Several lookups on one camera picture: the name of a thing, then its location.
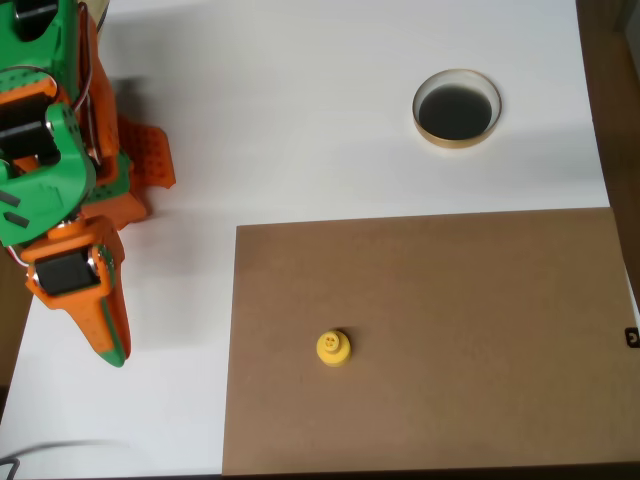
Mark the small yellow plastic piece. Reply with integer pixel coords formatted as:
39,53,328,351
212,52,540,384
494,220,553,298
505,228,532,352
316,328,354,370

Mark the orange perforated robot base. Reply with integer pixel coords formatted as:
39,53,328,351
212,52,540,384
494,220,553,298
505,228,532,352
113,114,177,231

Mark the round gold metal tray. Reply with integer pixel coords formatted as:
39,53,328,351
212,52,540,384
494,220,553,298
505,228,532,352
412,68,503,150

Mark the white sheet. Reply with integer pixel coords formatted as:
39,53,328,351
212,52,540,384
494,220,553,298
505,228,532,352
0,0,612,479

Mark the brown fibreboard panel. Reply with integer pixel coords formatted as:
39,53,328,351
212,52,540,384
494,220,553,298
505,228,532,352
221,207,640,476

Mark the red white black gripper cable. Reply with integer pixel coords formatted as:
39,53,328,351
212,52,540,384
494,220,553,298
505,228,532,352
4,243,32,272

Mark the red white black arm cable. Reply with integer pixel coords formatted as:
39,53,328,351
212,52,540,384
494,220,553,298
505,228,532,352
72,74,101,167

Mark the thin black cable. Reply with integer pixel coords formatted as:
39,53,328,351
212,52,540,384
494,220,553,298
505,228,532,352
0,439,132,479

